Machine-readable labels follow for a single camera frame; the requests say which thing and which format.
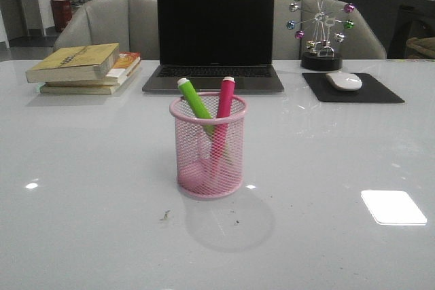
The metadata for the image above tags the pink marker pen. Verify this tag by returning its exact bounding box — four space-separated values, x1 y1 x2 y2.
211 76 235 180

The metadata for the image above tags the green marker pen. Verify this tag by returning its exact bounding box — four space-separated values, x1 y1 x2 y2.
177 77 215 141

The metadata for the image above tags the pink mesh pen holder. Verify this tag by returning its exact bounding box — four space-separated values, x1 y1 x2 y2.
169 95 247 198

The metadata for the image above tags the grey laptop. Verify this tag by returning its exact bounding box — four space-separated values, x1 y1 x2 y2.
142 0 284 94

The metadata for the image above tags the middle orange book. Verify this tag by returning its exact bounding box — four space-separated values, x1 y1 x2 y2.
46 52 141 87

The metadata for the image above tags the bottom yellow book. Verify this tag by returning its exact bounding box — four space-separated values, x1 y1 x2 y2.
39 65 139 94

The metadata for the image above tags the right grey chair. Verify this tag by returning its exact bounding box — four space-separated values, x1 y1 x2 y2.
273 0 386 60

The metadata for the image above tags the grey chair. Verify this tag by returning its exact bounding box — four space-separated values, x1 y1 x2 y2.
273 0 386 60
53 0 160 60

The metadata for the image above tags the white computer mouse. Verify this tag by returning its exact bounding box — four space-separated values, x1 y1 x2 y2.
326 71 362 91

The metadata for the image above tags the left grey chair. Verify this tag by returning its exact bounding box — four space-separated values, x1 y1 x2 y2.
53 0 160 60

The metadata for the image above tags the ferris wheel desk ornament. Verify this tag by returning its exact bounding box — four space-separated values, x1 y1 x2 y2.
286 0 355 71

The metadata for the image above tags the black mouse pad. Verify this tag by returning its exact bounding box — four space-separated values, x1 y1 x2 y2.
302 73 404 103

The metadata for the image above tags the red trash bin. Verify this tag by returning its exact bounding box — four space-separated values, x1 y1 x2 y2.
50 0 72 32

